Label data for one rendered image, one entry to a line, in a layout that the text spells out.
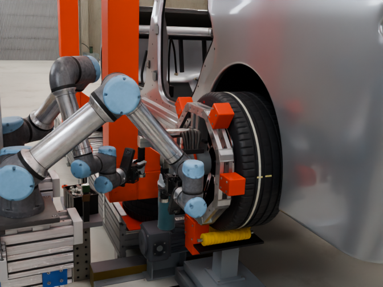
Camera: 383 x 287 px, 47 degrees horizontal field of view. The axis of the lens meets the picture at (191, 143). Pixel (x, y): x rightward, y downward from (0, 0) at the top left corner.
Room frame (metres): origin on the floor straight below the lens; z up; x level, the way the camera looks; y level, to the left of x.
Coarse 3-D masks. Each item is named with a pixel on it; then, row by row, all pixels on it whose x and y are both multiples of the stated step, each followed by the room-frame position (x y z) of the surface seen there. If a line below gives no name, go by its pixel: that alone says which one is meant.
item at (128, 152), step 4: (128, 148) 1.95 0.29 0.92; (124, 152) 1.95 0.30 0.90; (128, 152) 1.94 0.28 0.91; (132, 152) 1.94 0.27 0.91; (124, 156) 1.94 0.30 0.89; (128, 156) 1.93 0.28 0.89; (132, 156) 1.94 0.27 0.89; (124, 160) 1.93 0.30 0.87; (128, 160) 1.92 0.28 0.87; (132, 160) 1.94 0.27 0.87; (120, 164) 1.93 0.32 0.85; (124, 164) 1.92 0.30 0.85; (128, 164) 1.92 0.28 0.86; (124, 168) 1.91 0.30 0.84; (128, 168) 1.91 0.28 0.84; (128, 172) 1.91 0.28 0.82
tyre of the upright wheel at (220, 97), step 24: (216, 96) 2.00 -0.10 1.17; (240, 96) 2.00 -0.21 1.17; (240, 120) 1.84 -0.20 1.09; (264, 120) 1.88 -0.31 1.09; (240, 144) 1.78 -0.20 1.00; (264, 144) 1.80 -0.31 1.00; (240, 168) 1.76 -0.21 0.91; (264, 168) 1.77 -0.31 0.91; (264, 192) 1.77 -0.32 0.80; (240, 216) 1.78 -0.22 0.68; (264, 216) 1.85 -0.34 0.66
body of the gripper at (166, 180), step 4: (164, 176) 1.66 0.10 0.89; (168, 176) 1.65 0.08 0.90; (172, 176) 1.64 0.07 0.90; (176, 176) 1.67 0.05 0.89; (164, 180) 1.66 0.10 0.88; (168, 180) 1.62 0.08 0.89; (172, 180) 1.63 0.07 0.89; (176, 180) 1.63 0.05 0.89; (180, 180) 1.59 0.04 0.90; (168, 184) 1.62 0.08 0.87; (172, 184) 1.63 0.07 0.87; (176, 184) 1.58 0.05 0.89; (180, 184) 1.59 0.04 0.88; (168, 188) 1.62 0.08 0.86; (172, 188) 1.63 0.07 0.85; (176, 188) 1.57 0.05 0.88; (168, 192) 1.63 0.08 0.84; (172, 192) 1.57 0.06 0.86; (172, 196) 1.57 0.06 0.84
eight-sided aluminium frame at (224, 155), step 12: (192, 108) 2.04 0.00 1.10; (204, 108) 1.95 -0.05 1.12; (180, 120) 2.17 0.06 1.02; (216, 132) 1.83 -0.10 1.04; (216, 144) 1.79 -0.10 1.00; (228, 144) 1.80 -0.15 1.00; (216, 156) 1.78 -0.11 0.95; (228, 156) 1.76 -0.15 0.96; (216, 168) 1.78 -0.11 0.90; (228, 168) 1.77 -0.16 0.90; (216, 180) 1.77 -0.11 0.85; (216, 192) 1.77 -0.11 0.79; (216, 204) 1.76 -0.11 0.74; (228, 204) 1.77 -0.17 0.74; (204, 216) 1.87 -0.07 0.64; (216, 216) 1.85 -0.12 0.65
